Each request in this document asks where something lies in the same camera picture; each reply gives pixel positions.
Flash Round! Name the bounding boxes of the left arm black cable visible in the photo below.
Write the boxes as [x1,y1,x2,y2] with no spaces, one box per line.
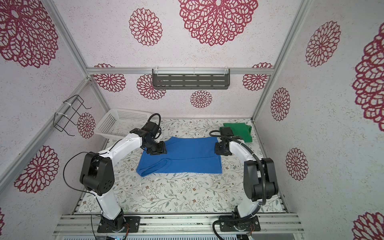
[62,113,162,240]

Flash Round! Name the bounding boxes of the black wire wall rack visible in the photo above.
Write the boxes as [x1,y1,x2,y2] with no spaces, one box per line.
[52,95,91,137]

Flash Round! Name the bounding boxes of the aluminium front rail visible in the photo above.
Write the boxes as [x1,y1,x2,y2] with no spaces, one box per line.
[53,213,305,237]

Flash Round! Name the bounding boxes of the blue tank top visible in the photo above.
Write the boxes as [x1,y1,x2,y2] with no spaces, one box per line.
[137,137,223,177]

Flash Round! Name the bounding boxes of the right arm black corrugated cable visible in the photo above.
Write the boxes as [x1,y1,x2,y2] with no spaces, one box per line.
[209,129,268,206]

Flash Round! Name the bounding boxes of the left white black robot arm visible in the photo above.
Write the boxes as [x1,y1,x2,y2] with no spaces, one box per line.
[80,120,167,224]

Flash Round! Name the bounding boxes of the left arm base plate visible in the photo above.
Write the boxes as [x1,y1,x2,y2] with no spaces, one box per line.
[97,216,141,234]

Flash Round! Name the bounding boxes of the white plastic basket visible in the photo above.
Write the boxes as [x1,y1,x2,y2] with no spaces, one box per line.
[94,108,152,140]

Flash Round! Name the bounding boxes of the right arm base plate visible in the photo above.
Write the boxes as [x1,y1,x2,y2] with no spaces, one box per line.
[219,216,261,232]

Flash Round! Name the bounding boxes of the grey metal wall shelf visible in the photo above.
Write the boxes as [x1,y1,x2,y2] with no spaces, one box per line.
[152,69,231,90]

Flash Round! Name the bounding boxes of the green tank top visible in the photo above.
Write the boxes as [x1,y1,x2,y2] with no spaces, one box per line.
[223,123,253,143]

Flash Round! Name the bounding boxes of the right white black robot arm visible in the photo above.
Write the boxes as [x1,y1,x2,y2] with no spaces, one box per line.
[209,127,279,220]

